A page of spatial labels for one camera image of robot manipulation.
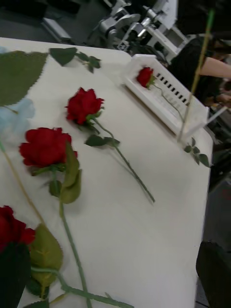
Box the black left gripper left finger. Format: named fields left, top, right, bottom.
left=0, top=243, right=31, bottom=308

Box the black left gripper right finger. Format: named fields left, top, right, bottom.
left=195, top=241, right=231, bottom=308

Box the red rose with green stem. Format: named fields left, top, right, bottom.
left=65, top=87, right=156, bottom=204
left=136, top=66, right=187, bottom=122
left=18, top=127, right=93, bottom=308
left=0, top=205, right=135, bottom=308

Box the pale blue flower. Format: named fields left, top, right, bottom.
left=0, top=97, right=46, bottom=224

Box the person's forearm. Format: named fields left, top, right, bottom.
left=204, top=56, right=231, bottom=78

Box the loose green leaf twig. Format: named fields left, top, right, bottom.
left=183, top=137, right=210, bottom=168
left=76, top=51, right=102, bottom=73

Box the shallow white box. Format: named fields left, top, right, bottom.
left=121, top=53, right=210, bottom=143

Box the large green serrated leaf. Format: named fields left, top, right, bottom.
left=0, top=50, right=48, bottom=114

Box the green and yellow flower stem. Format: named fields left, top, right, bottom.
left=177, top=9, right=215, bottom=143

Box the person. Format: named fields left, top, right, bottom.
left=167, top=33, right=231, bottom=114

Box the large loose green leaf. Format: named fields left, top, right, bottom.
left=49, top=47, right=78, bottom=67

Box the white background machine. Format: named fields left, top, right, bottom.
left=131, top=0, right=190, bottom=62

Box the grey background robot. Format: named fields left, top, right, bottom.
left=90, top=5, right=143, bottom=52

